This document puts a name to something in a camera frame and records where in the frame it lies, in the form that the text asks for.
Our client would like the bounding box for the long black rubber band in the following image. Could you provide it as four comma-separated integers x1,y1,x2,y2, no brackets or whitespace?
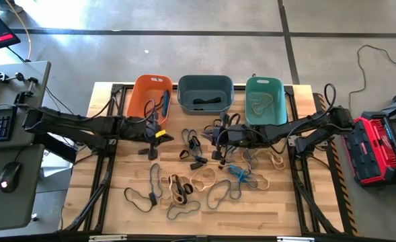
173,174,189,206
192,96,223,106

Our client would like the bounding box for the orange plastic basket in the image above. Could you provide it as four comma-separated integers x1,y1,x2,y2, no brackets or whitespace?
126,74,174,130

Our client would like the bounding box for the slate grey plastic basket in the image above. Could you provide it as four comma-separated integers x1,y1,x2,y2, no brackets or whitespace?
177,74,235,116

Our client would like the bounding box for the person's shoe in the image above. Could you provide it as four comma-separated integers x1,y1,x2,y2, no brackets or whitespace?
0,0,24,14

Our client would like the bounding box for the yellow black hazard tape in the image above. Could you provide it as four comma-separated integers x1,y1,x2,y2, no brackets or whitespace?
317,93,359,237

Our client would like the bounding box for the yellow floor cable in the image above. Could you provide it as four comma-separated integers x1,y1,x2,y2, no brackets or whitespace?
3,0,33,62

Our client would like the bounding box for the black floor cable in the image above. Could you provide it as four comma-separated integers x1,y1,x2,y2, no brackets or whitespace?
348,44,396,117

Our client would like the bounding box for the large wide blue rubber band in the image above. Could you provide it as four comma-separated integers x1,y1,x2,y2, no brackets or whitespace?
181,128,202,159

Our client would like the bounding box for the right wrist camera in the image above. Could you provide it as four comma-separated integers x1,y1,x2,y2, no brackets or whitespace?
226,126,245,143

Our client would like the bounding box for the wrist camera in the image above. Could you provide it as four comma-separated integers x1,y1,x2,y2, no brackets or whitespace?
143,118,159,135
226,126,245,143

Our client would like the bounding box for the small bright blue rubber band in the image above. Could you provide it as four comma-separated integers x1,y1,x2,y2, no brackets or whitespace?
227,164,253,184

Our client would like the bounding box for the grey side desk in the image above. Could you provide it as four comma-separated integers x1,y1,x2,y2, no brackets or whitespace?
0,60,52,233

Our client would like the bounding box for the black desk clamp mount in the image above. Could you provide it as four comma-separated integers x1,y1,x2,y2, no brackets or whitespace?
0,70,40,106

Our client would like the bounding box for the silver metal bracket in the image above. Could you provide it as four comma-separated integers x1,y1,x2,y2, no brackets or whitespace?
276,236,315,242
88,235,128,242

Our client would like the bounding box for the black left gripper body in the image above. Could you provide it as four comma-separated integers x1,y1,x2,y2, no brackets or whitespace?
118,116,161,142

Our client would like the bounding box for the long blue rubber band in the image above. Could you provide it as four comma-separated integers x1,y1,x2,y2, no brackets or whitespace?
149,163,164,200

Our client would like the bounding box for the red and black tool case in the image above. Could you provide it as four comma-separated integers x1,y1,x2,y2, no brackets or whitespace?
343,111,396,188

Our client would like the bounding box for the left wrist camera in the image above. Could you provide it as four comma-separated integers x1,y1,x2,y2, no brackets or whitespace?
143,118,159,135

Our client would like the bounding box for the black computer mouse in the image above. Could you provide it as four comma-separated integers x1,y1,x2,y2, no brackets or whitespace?
0,161,22,194

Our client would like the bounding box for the teal green plastic basket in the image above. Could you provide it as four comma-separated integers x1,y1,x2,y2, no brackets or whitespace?
244,76,288,127

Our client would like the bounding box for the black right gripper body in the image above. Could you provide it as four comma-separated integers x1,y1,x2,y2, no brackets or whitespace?
214,122,253,147

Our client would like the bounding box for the tan rubber band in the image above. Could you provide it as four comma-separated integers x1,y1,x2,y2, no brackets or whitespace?
158,193,175,210
167,174,189,206
267,149,286,171
190,166,217,193
224,147,252,169
250,93,274,117
158,173,185,190
247,172,271,191

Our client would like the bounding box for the white paper sheet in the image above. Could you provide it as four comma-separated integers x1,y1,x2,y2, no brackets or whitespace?
40,149,75,177

